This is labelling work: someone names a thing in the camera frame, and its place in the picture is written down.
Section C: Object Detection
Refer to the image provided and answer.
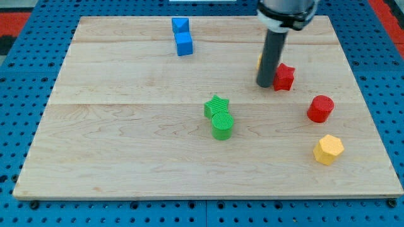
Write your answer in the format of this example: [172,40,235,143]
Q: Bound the red star block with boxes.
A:
[273,63,295,91]

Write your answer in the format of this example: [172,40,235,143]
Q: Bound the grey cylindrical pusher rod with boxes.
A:
[256,30,288,88]

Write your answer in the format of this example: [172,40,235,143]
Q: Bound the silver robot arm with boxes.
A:
[257,0,319,33]

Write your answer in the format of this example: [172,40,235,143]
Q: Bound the green star block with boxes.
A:
[204,95,229,119]

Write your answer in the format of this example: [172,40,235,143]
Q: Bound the green cylinder block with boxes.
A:
[211,112,234,141]

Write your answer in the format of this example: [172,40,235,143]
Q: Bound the blue cube block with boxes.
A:
[174,32,193,56]

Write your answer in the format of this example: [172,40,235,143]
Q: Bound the light wooden board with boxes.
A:
[13,16,403,201]

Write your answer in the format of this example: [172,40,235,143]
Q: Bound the yellow block behind rod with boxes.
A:
[256,53,262,70]

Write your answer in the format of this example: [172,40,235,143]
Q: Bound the blue triangle block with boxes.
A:
[171,17,190,34]

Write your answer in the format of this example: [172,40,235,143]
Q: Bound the red cylinder block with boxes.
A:
[307,95,335,123]

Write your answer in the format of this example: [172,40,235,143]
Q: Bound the yellow hexagon block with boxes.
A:
[313,134,345,166]

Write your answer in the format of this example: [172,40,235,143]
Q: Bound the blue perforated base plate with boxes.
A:
[1,0,403,226]

